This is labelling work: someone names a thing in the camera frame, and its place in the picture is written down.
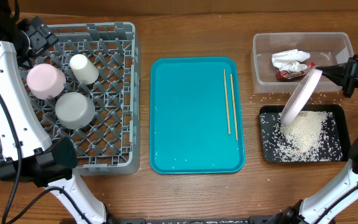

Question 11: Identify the red snack wrapper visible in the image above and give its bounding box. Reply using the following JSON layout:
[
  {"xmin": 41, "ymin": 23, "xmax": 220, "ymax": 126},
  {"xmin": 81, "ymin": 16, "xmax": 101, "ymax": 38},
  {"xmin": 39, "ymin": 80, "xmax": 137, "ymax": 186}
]
[{"xmin": 276, "ymin": 62, "xmax": 316, "ymax": 82}]

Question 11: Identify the teal serving tray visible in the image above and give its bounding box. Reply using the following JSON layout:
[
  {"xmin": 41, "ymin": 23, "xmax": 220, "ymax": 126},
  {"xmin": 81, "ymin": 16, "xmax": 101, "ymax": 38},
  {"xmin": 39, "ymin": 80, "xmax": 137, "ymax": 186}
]
[{"xmin": 149, "ymin": 56, "xmax": 246, "ymax": 174}]

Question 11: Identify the white cup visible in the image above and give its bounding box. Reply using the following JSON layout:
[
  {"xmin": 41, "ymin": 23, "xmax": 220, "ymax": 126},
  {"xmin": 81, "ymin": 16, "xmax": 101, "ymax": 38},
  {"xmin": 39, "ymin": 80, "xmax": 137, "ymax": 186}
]
[{"xmin": 69, "ymin": 54, "xmax": 99, "ymax": 85}]

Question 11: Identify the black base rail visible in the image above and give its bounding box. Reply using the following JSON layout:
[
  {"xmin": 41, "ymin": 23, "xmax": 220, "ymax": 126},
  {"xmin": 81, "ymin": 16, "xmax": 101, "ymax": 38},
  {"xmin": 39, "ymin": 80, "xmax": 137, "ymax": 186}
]
[{"xmin": 119, "ymin": 215, "xmax": 271, "ymax": 224}]

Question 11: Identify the black tray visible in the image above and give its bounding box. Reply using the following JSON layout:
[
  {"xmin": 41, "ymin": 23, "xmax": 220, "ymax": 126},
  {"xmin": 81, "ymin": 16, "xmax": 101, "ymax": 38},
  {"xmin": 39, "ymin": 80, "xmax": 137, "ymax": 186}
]
[{"xmin": 259, "ymin": 104, "xmax": 351, "ymax": 164}]

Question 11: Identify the clear plastic bin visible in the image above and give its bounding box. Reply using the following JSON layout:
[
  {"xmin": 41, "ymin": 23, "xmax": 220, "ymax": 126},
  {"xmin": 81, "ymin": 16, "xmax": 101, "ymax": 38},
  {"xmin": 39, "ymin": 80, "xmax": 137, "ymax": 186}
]
[{"xmin": 250, "ymin": 32, "xmax": 354, "ymax": 93}]

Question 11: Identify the wooden chopstick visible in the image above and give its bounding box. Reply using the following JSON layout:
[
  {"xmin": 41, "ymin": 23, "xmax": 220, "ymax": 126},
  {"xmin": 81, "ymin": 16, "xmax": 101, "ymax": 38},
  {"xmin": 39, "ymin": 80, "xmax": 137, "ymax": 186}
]
[
  {"xmin": 223, "ymin": 69, "xmax": 231, "ymax": 135},
  {"xmin": 230, "ymin": 74, "xmax": 239, "ymax": 141}
]

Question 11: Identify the large white plate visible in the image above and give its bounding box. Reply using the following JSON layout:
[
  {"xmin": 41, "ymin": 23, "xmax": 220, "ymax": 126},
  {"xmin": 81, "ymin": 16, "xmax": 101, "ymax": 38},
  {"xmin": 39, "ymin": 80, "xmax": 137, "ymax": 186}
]
[{"xmin": 280, "ymin": 68, "xmax": 322, "ymax": 126}]

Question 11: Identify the small pink plate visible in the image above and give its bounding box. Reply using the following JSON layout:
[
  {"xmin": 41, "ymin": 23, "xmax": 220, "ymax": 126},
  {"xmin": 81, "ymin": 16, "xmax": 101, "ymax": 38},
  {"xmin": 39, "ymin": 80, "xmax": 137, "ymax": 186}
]
[{"xmin": 26, "ymin": 63, "xmax": 66, "ymax": 100}]

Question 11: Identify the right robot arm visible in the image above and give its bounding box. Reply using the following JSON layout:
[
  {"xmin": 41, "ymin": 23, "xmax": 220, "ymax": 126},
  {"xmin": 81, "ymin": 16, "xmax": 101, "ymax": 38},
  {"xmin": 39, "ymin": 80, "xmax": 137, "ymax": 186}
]
[{"xmin": 268, "ymin": 55, "xmax": 358, "ymax": 223}]

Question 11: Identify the grey bowl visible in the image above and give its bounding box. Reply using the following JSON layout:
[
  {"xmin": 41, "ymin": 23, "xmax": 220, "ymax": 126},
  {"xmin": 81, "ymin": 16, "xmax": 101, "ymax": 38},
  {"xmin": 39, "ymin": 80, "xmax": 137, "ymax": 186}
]
[{"xmin": 55, "ymin": 92, "xmax": 96, "ymax": 129}]

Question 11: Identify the white tissue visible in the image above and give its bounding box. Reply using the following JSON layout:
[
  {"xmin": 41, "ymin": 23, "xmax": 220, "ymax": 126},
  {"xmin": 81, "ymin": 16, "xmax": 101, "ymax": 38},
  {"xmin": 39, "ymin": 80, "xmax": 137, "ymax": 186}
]
[{"xmin": 272, "ymin": 49, "xmax": 310, "ymax": 72}]

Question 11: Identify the grey dishwasher rack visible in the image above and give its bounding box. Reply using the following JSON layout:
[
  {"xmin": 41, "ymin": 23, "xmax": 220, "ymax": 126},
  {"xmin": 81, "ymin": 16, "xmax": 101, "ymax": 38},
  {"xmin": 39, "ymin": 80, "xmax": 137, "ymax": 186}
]
[{"xmin": 0, "ymin": 21, "xmax": 141, "ymax": 180}]

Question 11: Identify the pile of spilled rice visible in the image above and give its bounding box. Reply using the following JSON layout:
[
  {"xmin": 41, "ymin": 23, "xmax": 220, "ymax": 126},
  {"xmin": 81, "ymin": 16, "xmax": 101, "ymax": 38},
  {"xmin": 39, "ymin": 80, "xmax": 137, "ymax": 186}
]
[{"xmin": 249, "ymin": 91, "xmax": 344, "ymax": 162}]

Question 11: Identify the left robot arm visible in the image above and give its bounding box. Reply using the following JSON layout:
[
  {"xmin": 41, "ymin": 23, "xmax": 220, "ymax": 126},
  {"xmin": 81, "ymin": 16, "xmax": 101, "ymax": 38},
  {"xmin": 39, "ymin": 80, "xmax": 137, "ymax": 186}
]
[{"xmin": 0, "ymin": 1, "xmax": 116, "ymax": 223}]

